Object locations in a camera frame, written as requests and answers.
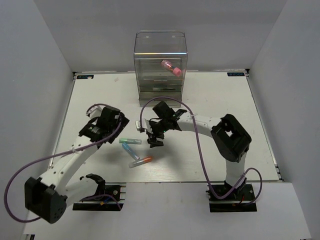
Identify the clear plastic drawer organizer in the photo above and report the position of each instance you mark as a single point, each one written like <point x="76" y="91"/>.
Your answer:
<point x="150" y="48"/>

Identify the blue table sticker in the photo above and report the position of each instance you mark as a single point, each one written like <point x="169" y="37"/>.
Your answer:
<point x="235" y="74"/>
<point x="85" y="77"/>

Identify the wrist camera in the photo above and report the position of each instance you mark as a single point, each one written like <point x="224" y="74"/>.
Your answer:
<point x="143" y="126"/>
<point x="94" y="112"/>

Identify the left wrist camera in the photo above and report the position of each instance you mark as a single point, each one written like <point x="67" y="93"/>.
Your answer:
<point x="94" y="112"/>

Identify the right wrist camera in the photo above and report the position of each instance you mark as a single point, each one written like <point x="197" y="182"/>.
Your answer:
<point x="143" y="126"/>

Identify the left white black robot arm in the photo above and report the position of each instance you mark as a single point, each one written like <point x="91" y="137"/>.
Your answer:
<point x="51" y="193"/>

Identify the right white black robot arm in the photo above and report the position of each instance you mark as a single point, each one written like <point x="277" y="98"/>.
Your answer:
<point x="231" y="139"/>

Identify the orange highlighter marker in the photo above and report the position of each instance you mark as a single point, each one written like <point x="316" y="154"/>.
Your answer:
<point x="140" y="162"/>

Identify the right blue table sticker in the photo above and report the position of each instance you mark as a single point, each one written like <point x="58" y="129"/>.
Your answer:
<point x="235" y="74"/>

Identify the left blue table sticker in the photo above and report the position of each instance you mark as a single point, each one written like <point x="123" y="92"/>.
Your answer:
<point x="85" y="77"/>

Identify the blue highlighter marker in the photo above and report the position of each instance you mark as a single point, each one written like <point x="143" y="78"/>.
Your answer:
<point x="130" y="151"/>

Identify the green highlighter marker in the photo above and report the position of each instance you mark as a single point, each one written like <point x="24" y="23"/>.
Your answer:
<point x="130" y="141"/>

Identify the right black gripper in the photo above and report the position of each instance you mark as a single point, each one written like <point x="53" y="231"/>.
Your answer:
<point x="152" y="138"/>

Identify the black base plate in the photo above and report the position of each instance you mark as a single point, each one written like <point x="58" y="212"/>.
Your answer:
<point x="111" y="200"/>
<point x="233" y="203"/>

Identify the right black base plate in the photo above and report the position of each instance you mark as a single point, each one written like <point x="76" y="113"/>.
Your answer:
<point x="233" y="203"/>

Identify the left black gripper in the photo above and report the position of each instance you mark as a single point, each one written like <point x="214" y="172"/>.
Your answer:
<point x="124" y="123"/>

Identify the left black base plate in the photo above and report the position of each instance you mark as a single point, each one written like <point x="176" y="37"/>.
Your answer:
<point x="111" y="200"/>

